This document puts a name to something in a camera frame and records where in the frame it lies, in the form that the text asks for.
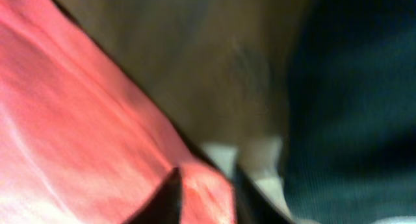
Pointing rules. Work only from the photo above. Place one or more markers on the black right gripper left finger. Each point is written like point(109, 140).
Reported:
point(162, 204)

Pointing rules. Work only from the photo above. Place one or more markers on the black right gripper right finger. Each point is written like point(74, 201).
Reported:
point(251, 206)

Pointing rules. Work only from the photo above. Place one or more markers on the orange t-shirt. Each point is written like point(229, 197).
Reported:
point(80, 143)

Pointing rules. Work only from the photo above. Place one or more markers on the black folded garment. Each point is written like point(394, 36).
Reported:
point(352, 100)

